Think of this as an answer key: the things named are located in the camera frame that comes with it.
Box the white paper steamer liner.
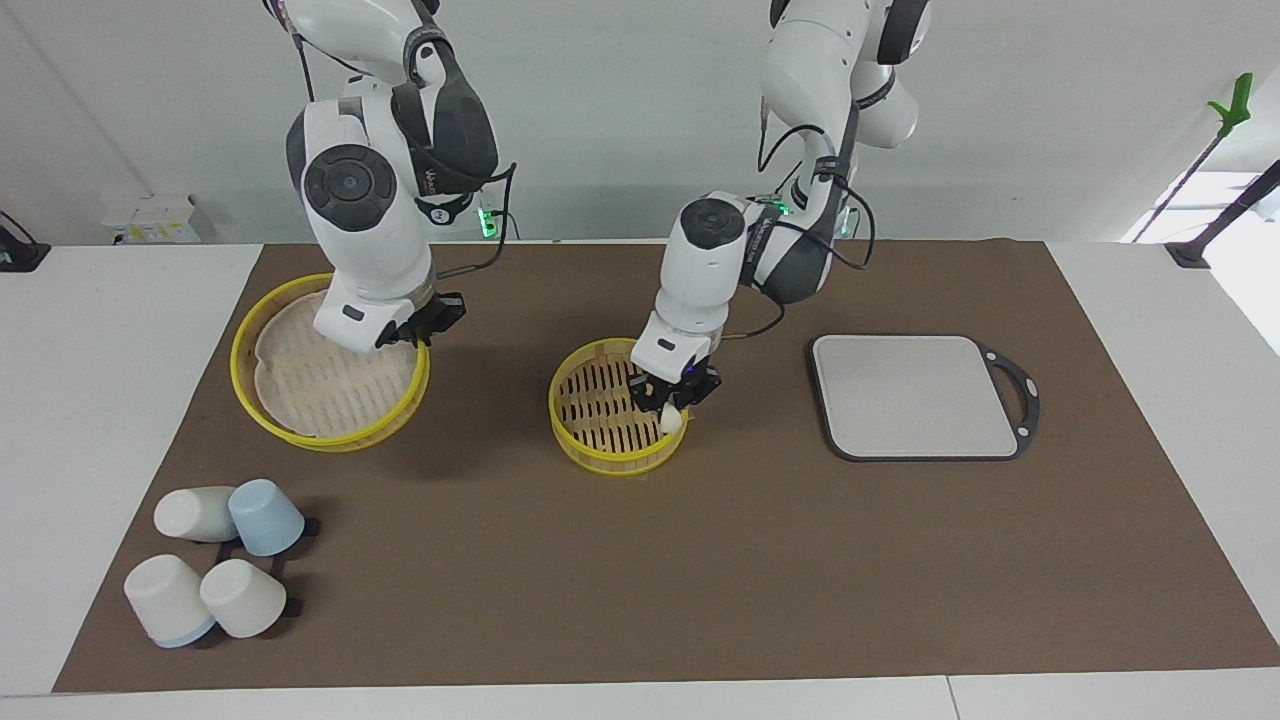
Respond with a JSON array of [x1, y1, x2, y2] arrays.
[[253, 292, 421, 441]]

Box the yellow steamer tier with liner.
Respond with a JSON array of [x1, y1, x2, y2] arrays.
[[230, 273, 432, 453]]

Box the yellow bamboo steamer base tier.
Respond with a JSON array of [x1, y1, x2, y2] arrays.
[[548, 338, 691, 477]]

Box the brown table mat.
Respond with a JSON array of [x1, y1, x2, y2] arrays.
[[52, 238, 1280, 694]]

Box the grey cutting board black rim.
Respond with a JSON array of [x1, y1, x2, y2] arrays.
[[810, 334, 1042, 463]]

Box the light blue cup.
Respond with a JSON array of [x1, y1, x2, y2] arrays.
[[228, 479, 306, 557]]

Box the white cup lying sideways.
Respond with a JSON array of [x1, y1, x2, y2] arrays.
[[154, 486, 241, 543]]

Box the black cup rack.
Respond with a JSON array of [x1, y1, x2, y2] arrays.
[[215, 518, 321, 619]]

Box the plain white upturned cup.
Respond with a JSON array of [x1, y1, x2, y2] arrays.
[[199, 558, 288, 639]]

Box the white cup with blue rim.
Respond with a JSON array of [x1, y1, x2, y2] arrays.
[[124, 554, 217, 649]]

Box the black clamp at table edge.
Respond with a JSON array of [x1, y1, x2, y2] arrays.
[[0, 210, 51, 273]]

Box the black angled stand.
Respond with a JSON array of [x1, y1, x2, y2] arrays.
[[1165, 160, 1280, 269]]

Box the green tipped thin pole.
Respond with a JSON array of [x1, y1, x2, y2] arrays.
[[1133, 72, 1255, 243]]

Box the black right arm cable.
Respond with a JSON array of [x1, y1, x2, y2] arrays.
[[435, 160, 518, 281]]

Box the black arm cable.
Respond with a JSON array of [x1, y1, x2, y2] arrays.
[[435, 160, 518, 281], [720, 125, 877, 341]]

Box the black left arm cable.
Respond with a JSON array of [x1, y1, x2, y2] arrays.
[[720, 125, 877, 341]]

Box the white box by wall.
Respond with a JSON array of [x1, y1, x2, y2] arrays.
[[100, 193, 201, 246]]

